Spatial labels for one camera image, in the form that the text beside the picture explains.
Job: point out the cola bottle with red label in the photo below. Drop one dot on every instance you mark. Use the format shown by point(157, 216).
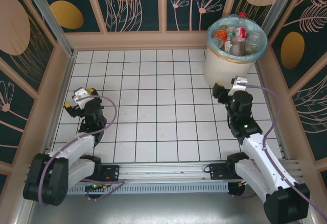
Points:
point(241, 32)

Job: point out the white trash bin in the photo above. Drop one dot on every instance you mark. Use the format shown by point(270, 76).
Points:
point(210, 34)

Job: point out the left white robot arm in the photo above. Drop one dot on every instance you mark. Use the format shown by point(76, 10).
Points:
point(76, 145)

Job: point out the orange label bottle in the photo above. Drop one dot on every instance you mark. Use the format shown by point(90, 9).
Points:
point(220, 35)

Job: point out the aluminium frame post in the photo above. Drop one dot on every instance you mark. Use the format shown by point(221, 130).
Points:
point(281, 7)
point(51, 22)

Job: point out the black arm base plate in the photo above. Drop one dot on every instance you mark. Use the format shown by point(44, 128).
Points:
point(112, 170)
point(217, 169)

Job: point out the white plastic waste bin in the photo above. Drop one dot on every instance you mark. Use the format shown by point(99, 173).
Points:
point(222, 68)

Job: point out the aluminium mounting rail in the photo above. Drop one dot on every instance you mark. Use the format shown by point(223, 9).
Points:
point(166, 170)

